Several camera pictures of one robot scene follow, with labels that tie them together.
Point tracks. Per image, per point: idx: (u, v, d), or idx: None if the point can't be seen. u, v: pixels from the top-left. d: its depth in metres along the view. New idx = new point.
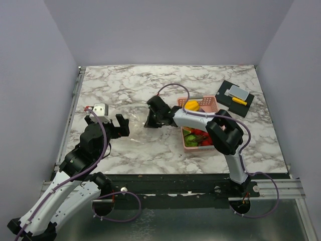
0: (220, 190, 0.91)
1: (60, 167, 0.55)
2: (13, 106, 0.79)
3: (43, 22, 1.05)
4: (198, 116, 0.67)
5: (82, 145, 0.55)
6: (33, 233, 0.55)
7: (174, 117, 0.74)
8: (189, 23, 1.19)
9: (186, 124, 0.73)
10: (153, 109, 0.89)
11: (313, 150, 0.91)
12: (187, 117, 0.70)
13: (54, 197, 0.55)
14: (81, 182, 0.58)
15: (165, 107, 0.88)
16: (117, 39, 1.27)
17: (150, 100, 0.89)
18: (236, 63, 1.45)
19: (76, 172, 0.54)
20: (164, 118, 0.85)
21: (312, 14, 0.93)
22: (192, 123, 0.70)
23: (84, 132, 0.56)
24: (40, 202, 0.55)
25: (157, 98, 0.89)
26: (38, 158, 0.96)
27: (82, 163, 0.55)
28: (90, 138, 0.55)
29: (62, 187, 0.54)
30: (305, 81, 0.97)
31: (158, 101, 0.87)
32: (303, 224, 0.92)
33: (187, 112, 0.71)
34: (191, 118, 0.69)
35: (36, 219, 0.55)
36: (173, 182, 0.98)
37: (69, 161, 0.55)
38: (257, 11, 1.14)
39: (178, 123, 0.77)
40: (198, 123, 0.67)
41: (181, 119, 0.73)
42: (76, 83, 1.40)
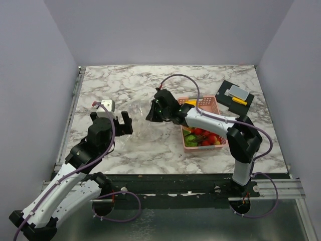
0: (219, 191, 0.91)
1: (67, 158, 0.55)
2: (13, 106, 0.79)
3: (43, 23, 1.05)
4: (217, 120, 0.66)
5: (90, 137, 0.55)
6: (37, 225, 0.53)
7: (186, 117, 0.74)
8: (189, 23, 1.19)
9: (199, 125, 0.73)
10: (161, 104, 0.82)
11: (313, 150, 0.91)
12: (203, 120, 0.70)
13: (59, 188, 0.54)
14: (86, 175, 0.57)
15: (175, 103, 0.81)
16: (117, 39, 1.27)
17: (158, 94, 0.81)
18: (236, 63, 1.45)
19: (83, 164, 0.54)
20: (174, 116, 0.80)
21: (312, 14, 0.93)
22: (207, 126, 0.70)
23: (92, 125, 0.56)
24: (45, 193, 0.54)
25: (167, 92, 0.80)
26: (38, 158, 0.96)
27: (88, 155, 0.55)
28: (98, 130, 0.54)
29: (68, 178, 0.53)
30: (305, 81, 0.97)
31: (167, 97, 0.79)
32: (303, 224, 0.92)
33: (203, 114, 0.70)
34: (208, 120, 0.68)
35: (40, 210, 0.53)
36: (173, 181, 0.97)
37: (76, 153, 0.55)
38: (257, 11, 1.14)
39: (190, 123, 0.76)
40: (216, 127, 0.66)
41: (195, 120, 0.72)
42: (76, 83, 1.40)
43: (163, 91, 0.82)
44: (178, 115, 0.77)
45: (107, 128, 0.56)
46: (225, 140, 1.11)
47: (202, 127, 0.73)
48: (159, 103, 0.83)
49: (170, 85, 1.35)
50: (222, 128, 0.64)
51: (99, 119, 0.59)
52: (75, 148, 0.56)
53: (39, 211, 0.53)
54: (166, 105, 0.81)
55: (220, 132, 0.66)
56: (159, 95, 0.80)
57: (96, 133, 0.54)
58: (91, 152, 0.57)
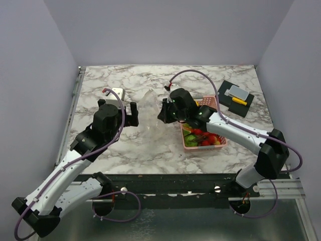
0: (219, 191, 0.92)
1: (72, 145, 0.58)
2: (13, 106, 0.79)
3: (43, 23, 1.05)
4: (246, 133, 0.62)
5: (97, 123, 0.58)
6: (40, 212, 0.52)
7: (208, 123, 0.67)
8: (189, 23, 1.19)
9: (220, 133, 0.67)
10: (178, 105, 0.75)
11: (313, 150, 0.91)
12: (229, 129, 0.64)
13: (64, 174, 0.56)
14: (91, 163, 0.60)
15: (194, 105, 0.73)
16: (117, 39, 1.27)
17: (175, 94, 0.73)
18: (236, 63, 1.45)
19: (88, 150, 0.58)
20: (192, 119, 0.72)
21: (312, 14, 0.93)
22: (231, 136, 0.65)
23: (98, 112, 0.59)
24: (50, 179, 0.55)
25: (185, 92, 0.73)
26: (38, 158, 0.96)
27: (94, 142, 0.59)
28: (104, 117, 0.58)
29: (73, 165, 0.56)
30: (305, 81, 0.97)
31: (186, 98, 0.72)
32: (303, 224, 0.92)
33: (229, 122, 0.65)
34: (234, 131, 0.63)
35: (45, 196, 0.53)
36: (173, 182, 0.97)
37: (82, 140, 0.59)
38: (257, 11, 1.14)
39: (210, 130, 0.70)
40: (245, 140, 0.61)
41: (217, 128, 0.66)
42: (76, 83, 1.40)
43: (180, 90, 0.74)
44: (198, 119, 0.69)
45: (113, 115, 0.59)
46: (225, 140, 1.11)
47: (224, 136, 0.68)
48: (175, 103, 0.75)
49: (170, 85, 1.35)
50: (253, 141, 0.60)
51: (105, 105, 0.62)
52: (81, 136, 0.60)
53: (43, 198, 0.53)
54: (183, 106, 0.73)
55: (248, 145, 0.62)
56: (177, 95, 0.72)
57: (102, 120, 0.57)
58: (96, 139, 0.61)
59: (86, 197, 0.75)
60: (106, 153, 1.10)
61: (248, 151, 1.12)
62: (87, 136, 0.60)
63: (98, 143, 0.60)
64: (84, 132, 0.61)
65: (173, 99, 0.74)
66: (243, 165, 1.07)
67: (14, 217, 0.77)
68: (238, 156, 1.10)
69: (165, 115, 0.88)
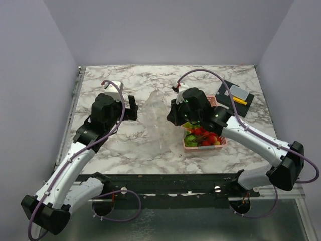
0: (219, 191, 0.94)
1: (75, 137, 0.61)
2: (13, 106, 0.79)
3: (43, 22, 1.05)
4: (266, 143, 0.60)
5: (96, 114, 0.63)
6: (53, 205, 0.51)
7: (226, 128, 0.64)
8: (189, 23, 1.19)
9: (236, 140, 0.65)
10: (190, 106, 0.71)
11: (313, 150, 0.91)
12: (249, 137, 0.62)
13: (72, 165, 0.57)
14: (94, 154, 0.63)
15: (208, 106, 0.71)
16: (117, 39, 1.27)
17: (188, 95, 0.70)
18: (236, 63, 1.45)
19: (92, 140, 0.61)
20: (206, 122, 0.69)
21: (312, 14, 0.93)
22: (249, 144, 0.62)
23: (95, 103, 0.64)
24: (58, 172, 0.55)
25: (199, 93, 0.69)
26: (38, 158, 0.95)
27: (95, 133, 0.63)
28: (102, 107, 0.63)
29: (80, 155, 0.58)
30: (305, 81, 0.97)
31: (200, 98, 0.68)
32: (304, 224, 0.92)
33: (249, 130, 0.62)
34: (254, 139, 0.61)
35: (56, 189, 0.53)
36: (173, 182, 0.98)
37: (84, 132, 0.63)
38: (257, 11, 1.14)
39: (225, 135, 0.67)
40: (264, 150, 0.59)
41: (235, 134, 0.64)
42: (76, 83, 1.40)
43: (194, 91, 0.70)
44: (214, 122, 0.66)
45: (110, 104, 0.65)
46: (225, 140, 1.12)
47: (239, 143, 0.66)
48: (188, 104, 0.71)
49: (170, 85, 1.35)
50: (273, 153, 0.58)
51: (100, 97, 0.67)
52: (82, 128, 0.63)
53: (54, 191, 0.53)
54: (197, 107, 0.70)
55: (267, 156, 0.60)
56: (190, 95, 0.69)
57: (101, 110, 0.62)
58: (96, 130, 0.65)
59: (89, 195, 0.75)
60: (106, 153, 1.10)
61: (247, 151, 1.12)
62: (88, 128, 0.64)
63: (99, 133, 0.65)
64: (84, 125, 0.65)
65: (186, 100, 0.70)
66: (243, 165, 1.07)
67: (14, 217, 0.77)
68: (238, 156, 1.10)
69: (176, 117, 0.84)
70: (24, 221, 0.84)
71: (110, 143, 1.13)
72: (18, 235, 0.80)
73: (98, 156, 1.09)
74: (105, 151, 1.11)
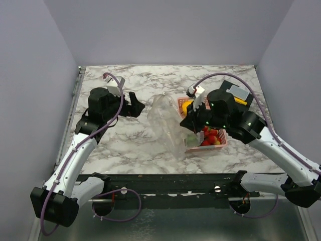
0: (219, 190, 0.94)
1: (76, 129, 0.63)
2: (13, 105, 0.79)
3: (43, 21, 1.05)
4: (299, 163, 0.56)
5: (93, 106, 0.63)
6: (64, 193, 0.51)
7: (259, 140, 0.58)
8: (189, 23, 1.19)
9: (265, 152, 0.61)
10: (216, 109, 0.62)
11: (313, 149, 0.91)
12: (281, 154, 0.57)
13: (77, 154, 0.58)
14: (96, 143, 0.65)
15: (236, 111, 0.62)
16: (117, 39, 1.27)
17: (213, 97, 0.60)
18: (236, 63, 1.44)
19: (93, 130, 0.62)
20: (234, 129, 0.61)
21: (312, 14, 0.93)
22: (278, 160, 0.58)
23: (91, 96, 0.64)
24: (65, 162, 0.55)
25: (227, 95, 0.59)
26: (38, 159, 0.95)
27: (95, 124, 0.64)
28: (98, 98, 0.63)
29: (84, 144, 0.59)
30: (305, 81, 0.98)
31: (229, 101, 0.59)
32: (304, 225, 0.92)
33: (283, 146, 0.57)
34: (287, 157, 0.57)
35: (65, 176, 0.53)
36: (173, 182, 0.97)
37: (85, 124, 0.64)
38: (257, 11, 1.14)
39: (252, 145, 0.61)
40: (295, 170, 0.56)
41: (266, 148, 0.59)
42: (76, 83, 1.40)
43: (220, 93, 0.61)
44: (245, 129, 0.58)
45: (106, 94, 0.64)
46: (225, 140, 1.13)
47: (266, 155, 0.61)
48: (213, 108, 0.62)
49: (170, 85, 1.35)
50: (305, 175, 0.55)
51: (95, 89, 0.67)
52: (82, 121, 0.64)
53: (63, 178, 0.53)
54: (224, 111, 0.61)
55: (295, 175, 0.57)
56: (217, 98, 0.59)
57: (97, 101, 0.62)
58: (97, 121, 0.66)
59: (90, 193, 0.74)
60: (106, 153, 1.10)
61: (247, 151, 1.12)
62: (88, 120, 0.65)
63: (99, 124, 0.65)
64: (83, 118, 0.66)
65: (212, 103, 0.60)
66: (243, 165, 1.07)
67: (13, 218, 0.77)
68: (238, 156, 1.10)
69: (193, 121, 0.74)
70: (24, 221, 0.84)
71: (110, 143, 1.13)
72: (18, 235, 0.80)
73: (98, 156, 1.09)
74: (105, 150, 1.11)
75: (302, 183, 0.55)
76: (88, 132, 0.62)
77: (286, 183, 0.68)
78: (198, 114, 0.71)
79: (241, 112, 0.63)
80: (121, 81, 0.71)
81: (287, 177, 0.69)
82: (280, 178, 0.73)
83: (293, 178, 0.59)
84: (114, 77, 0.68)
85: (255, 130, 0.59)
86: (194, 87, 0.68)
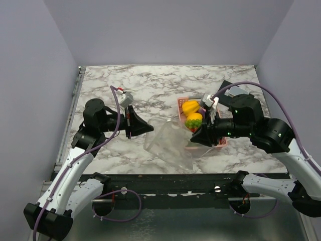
0: (220, 191, 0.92)
1: (73, 143, 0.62)
2: (12, 105, 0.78)
3: (42, 21, 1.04)
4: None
5: (89, 120, 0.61)
6: (57, 210, 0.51)
7: (287, 154, 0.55)
8: (189, 22, 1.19)
9: (287, 164, 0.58)
10: (240, 116, 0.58)
11: (312, 148, 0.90)
12: (307, 169, 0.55)
13: (72, 170, 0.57)
14: (93, 158, 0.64)
15: (262, 118, 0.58)
16: (116, 38, 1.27)
17: (237, 104, 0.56)
18: (236, 63, 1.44)
19: (90, 145, 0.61)
20: (261, 138, 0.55)
21: (312, 13, 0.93)
22: (301, 174, 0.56)
23: (86, 109, 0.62)
24: (59, 178, 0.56)
25: (254, 101, 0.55)
26: (38, 158, 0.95)
27: (92, 138, 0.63)
28: (93, 113, 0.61)
29: (79, 160, 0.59)
30: (305, 79, 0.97)
31: (256, 109, 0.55)
32: (304, 225, 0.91)
33: (309, 161, 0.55)
34: (311, 172, 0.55)
35: (57, 195, 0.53)
36: (173, 182, 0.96)
37: (82, 137, 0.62)
38: (256, 10, 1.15)
39: (276, 156, 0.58)
40: (316, 187, 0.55)
41: (292, 161, 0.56)
42: (76, 83, 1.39)
43: (246, 99, 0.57)
44: (273, 139, 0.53)
45: (101, 108, 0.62)
46: (225, 140, 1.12)
47: (286, 166, 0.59)
48: (236, 115, 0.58)
49: (170, 85, 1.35)
50: None
51: (90, 101, 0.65)
52: (79, 134, 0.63)
53: (56, 196, 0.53)
54: (249, 119, 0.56)
55: (312, 190, 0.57)
56: (243, 105, 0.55)
57: (92, 116, 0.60)
58: (93, 134, 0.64)
59: (90, 197, 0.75)
60: (106, 153, 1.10)
61: (247, 151, 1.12)
62: (85, 133, 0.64)
63: (97, 137, 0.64)
64: (80, 130, 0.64)
65: (236, 110, 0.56)
66: (243, 166, 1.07)
67: (13, 218, 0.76)
68: (238, 156, 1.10)
69: (211, 134, 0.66)
70: (24, 221, 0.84)
71: (110, 143, 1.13)
72: (18, 235, 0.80)
73: (98, 156, 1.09)
74: (105, 150, 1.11)
75: (319, 198, 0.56)
76: (85, 146, 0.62)
77: (293, 191, 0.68)
78: (216, 127, 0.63)
79: (265, 119, 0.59)
80: (124, 100, 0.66)
81: (295, 187, 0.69)
82: (286, 186, 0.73)
83: (307, 192, 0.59)
84: (114, 92, 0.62)
85: (284, 141, 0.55)
86: (212, 99, 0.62)
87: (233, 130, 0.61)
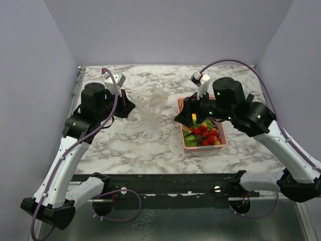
0: (219, 190, 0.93)
1: (64, 132, 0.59)
2: (13, 105, 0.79)
3: (43, 21, 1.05)
4: (303, 161, 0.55)
5: (87, 102, 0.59)
6: (53, 205, 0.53)
7: (267, 136, 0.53)
8: (189, 23, 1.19)
9: (268, 146, 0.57)
10: (220, 99, 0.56)
11: (312, 149, 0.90)
12: (288, 150, 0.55)
13: (65, 162, 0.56)
14: (89, 146, 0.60)
15: (244, 102, 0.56)
16: (116, 38, 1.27)
17: (220, 86, 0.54)
18: (236, 63, 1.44)
19: (83, 133, 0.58)
20: (242, 121, 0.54)
21: (312, 13, 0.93)
22: (283, 156, 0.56)
23: (85, 90, 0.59)
24: (52, 172, 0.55)
25: (235, 84, 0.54)
26: (38, 158, 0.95)
27: (85, 124, 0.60)
28: (92, 94, 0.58)
29: (72, 151, 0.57)
30: (305, 79, 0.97)
31: (237, 91, 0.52)
32: (304, 224, 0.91)
33: (290, 142, 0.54)
34: (292, 154, 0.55)
35: (53, 190, 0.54)
36: (173, 182, 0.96)
37: (73, 124, 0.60)
38: (256, 10, 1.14)
39: (258, 138, 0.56)
40: (299, 168, 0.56)
41: (274, 144, 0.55)
42: (76, 83, 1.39)
43: (227, 82, 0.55)
44: (253, 122, 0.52)
45: (101, 90, 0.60)
46: (225, 140, 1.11)
47: (268, 148, 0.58)
48: (218, 98, 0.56)
49: (170, 85, 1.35)
50: (307, 173, 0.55)
51: (90, 83, 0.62)
52: (71, 121, 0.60)
53: (52, 191, 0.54)
54: (230, 102, 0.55)
55: (295, 171, 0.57)
56: (224, 87, 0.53)
57: (92, 97, 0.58)
58: (87, 120, 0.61)
59: (90, 194, 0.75)
60: (106, 153, 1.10)
61: (247, 151, 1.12)
62: (77, 120, 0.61)
63: (91, 124, 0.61)
64: (72, 117, 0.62)
65: (218, 92, 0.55)
66: (243, 166, 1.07)
67: (13, 219, 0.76)
68: (238, 156, 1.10)
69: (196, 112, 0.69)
70: (24, 221, 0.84)
71: (110, 144, 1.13)
72: (18, 235, 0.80)
73: (98, 156, 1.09)
74: (106, 150, 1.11)
75: (301, 179, 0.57)
76: (77, 134, 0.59)
77: (282, 178, 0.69)
78: (201, 105, 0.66)
79: (247, 103, 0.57)
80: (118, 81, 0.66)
81: (283, 174, 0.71)
82: (276, 175, 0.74)
83: (291, 173, 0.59)
84: (112, 75, 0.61)
85: (264, 123, 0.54)
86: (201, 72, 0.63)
87: (214, 111, 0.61)
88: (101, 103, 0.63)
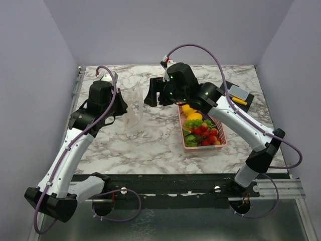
0: (219, 190, 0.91)
1: (70, 124, 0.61)
2: (13, 105, 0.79)
3: (43, 21, 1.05)
4: (253, 128, 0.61)
5: (95, 96, 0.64)
6: (57, 195, 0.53)
7: (215, 109, 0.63)
8: (189, 23, 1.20)
9: (222, 120, 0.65)
10: (175, 82, 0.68)
11: (311, 149, 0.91)
12: (236, 120, 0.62)
13: (70, 153, 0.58)
14: (93, 138, 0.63)
15: (195, 84, 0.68)
16: (116, 39, 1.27)
17: (172, 70, 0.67)
18: (236, 63, 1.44)
19: (88, 124, 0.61)
20: (194, 99, 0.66)
21: (311, 14, 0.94)
22: (235, 127, 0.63)
23: (93, 86, 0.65)
24: (58, 162, 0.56)
25: (184, 68, 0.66)
26: (38, 158, 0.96)
27: (91, 117, 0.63)
28: (100, 88, 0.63)
29: (77, 142, 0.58)
30: (304, 80, 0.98)
31: (186, 73, 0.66)
32: (303, 224, 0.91)
33: (238, 113, 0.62)
34: (241, 123, 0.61)
35: (57, 178, 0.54)
36: (173, 182, 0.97)
37: (79, 117, 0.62)
38: (256, 10, 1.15)
39: (212, 114, 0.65)
40: (252, 136, 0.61)
41: (223, 115, 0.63)
42: (76, 83, 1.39)
43: (178, 67, 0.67)
44: (202, 99, 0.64)
45: (108, 86, 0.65)
46: (225, 139, 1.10)
47: (224, 123, 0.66)
48: (173, 81, 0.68)
49: None
50: (259, 139, 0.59)
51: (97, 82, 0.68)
52: (76, 114, 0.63)
53: (56, 180, 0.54)
54: (183, 84, 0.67)
55: (251, 141, 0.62)
56: (176, 71, 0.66)
57: (99, 91, 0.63)
58: (92, 114, 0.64)
59: (91, 192, 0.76)
60: (106, 153, 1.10)
61: (247, 151, 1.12)
62: (83, 113, 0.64)
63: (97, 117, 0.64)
64: (78, 111, 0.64)
65: (171, 75, 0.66)
66: None
67: (13, 219, 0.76)
68: (238, 156, 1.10)
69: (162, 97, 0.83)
70: (24, 221, 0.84)
71: (110, 143, 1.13)
72: (18, 235, 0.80)
73: (98, 156, 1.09)
74: (106, 150, 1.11)
75: (256, 146, 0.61)
76: (83, 126, 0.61)
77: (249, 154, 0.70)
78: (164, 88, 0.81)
79: (198, 85, 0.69)
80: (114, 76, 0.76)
81: None
82: None
83: (250, 144, 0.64)
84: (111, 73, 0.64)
85: (212, 99, 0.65)
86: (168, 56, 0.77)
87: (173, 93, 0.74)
88: (107, 99, 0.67)
